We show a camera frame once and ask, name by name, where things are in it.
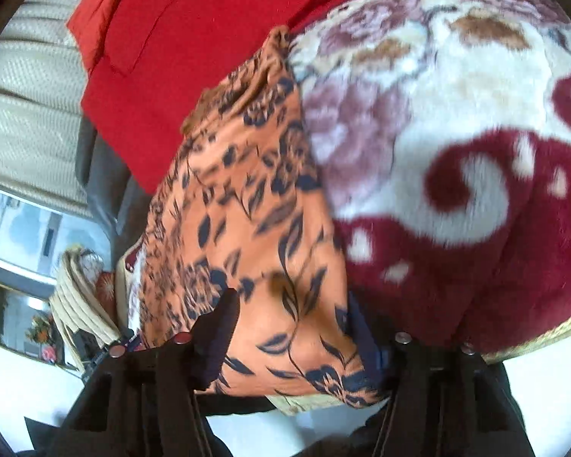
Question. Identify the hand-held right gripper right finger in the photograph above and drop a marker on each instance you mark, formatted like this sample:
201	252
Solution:
411	371

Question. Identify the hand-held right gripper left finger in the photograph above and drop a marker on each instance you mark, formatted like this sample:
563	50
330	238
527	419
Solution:
221	328

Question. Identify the orange floral cloth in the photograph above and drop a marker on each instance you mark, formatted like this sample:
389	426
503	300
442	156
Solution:
247	200

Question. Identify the cream folded blanket stack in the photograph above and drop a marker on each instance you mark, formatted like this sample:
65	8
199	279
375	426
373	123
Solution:
78	295

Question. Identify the glass window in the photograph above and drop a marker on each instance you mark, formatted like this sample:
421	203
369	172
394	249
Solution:
19	247

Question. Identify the floral plush blanket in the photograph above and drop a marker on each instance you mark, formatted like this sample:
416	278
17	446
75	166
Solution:
457	128

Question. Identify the red cushion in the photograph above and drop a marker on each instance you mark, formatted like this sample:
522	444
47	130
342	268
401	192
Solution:
181	57

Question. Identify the cream textured curtain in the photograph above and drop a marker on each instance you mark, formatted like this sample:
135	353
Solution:
28	104

